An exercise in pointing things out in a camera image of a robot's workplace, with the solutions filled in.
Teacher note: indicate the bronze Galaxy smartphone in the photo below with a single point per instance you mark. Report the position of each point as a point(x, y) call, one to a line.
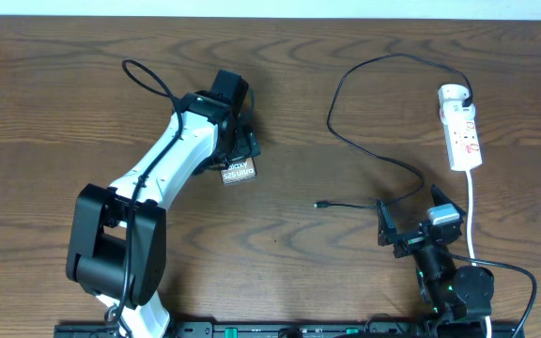
point(239, 171)

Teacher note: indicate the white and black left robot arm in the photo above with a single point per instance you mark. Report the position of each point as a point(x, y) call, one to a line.
point(117, 250)

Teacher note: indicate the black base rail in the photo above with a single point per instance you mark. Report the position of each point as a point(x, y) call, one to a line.
point(380, 327)

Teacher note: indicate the white power strip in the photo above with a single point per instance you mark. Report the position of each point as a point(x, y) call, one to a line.
point(461, 136)

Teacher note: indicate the white USB charger plug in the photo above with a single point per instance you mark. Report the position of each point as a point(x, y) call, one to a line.
point(455, 92)

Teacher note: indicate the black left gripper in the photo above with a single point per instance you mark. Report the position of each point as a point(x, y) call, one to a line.
point(248, 145)

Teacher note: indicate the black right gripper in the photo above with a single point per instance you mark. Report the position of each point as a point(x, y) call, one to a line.
point(387, 234)

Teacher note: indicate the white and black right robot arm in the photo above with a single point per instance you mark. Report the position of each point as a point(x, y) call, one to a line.
point(458, 295)

